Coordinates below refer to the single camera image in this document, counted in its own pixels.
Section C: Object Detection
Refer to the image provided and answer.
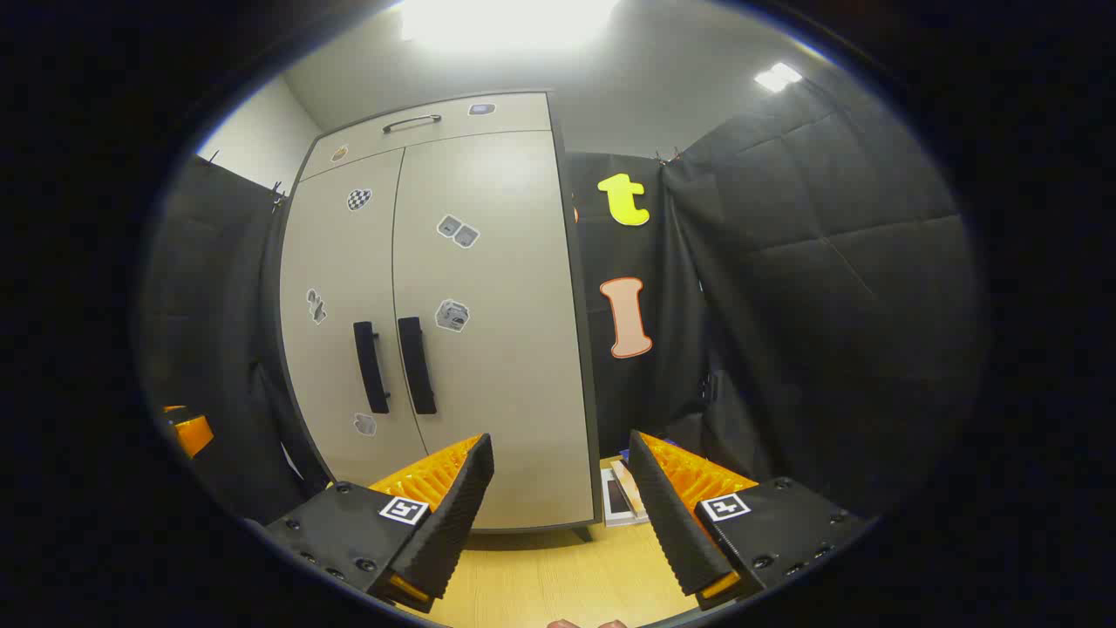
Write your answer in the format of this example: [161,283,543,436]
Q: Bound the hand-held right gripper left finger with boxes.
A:
[262,432,496,613]

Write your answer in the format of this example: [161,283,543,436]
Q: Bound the black backdrop cloth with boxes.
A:
[139,155,332,524]
[565,77,990,515]

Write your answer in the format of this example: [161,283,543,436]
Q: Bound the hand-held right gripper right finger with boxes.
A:
[628,429,877,611]

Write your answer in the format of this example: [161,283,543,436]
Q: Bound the grey double-door shoe cabinet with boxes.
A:
[277,90,604,542]

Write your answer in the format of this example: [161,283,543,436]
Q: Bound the small ceiling light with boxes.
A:
[754,61,803,93]

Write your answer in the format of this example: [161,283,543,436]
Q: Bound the grey cabinet door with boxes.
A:
[392,131,598,531]
[279,148,428,489]

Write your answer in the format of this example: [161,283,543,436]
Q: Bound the large ceiling light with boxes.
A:
[397,0,620,53]

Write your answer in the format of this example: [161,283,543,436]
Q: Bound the white book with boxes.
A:
[600,467,650,528]

